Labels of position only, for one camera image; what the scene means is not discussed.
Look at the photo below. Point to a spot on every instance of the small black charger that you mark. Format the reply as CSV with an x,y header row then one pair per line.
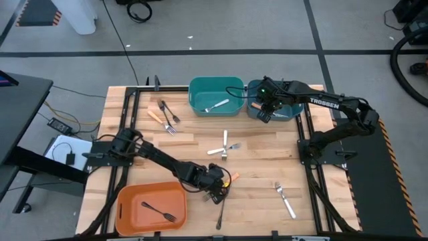
x,y
70,159

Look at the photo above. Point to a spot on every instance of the black metal table frame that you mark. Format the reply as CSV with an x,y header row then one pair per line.
x,y
126,100

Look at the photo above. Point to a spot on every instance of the black desk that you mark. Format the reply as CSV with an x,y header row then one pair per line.
x,y
20,110

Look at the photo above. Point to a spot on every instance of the large hazard-edged black mat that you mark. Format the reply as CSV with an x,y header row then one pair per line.
x,y
374,187

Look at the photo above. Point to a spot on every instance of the orange plastic bin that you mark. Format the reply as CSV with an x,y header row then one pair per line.
x,y
133,214

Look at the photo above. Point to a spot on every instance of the dark blue-grey plastic bin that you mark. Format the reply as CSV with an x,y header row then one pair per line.
x,y
292,114

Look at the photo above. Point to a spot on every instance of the black equipment case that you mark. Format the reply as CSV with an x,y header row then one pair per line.
x,y
414,10

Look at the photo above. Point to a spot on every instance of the orange and black tool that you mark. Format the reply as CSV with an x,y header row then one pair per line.
x,y
419,68

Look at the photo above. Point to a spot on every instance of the small hazard-striped mat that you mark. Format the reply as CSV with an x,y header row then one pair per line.
x,y
36,13

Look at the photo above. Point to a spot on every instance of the light teal plastic bin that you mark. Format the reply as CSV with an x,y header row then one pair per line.
x,y
214,93

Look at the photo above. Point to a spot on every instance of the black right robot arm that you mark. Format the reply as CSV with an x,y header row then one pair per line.
x,y
321,102

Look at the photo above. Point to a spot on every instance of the black power adapter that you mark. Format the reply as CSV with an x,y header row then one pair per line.
x,y
59,126

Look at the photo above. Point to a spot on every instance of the white flat board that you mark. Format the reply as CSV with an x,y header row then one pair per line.
x,y
80,150

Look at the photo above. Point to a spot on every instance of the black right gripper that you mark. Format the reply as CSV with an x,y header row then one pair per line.
x,y
272,103

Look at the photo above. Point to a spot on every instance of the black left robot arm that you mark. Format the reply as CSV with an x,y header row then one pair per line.
x,y
160,157

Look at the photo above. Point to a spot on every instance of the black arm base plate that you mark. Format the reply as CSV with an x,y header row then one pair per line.
x,y
341,154
100,157

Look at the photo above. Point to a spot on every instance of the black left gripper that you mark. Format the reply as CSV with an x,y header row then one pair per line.
x,y
215,184

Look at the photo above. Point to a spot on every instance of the dark screen corner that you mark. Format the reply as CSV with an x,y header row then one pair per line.
x,y
6,80

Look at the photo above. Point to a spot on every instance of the white pillar base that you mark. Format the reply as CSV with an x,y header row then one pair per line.
x,y
77,16

